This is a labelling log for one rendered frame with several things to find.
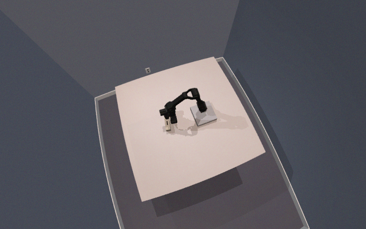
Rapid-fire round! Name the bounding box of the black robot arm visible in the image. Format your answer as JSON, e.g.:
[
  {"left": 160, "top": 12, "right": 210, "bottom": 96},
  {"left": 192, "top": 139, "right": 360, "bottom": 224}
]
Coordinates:
[{"left": 159, "top": 88, "right": 207, "bottom": 119}]

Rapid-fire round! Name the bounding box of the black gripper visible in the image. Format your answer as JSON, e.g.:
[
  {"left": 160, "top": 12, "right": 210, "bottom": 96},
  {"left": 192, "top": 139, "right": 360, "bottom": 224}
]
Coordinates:
[{"left": 169, "top": 111, "right": 177, "bottom": 124}]

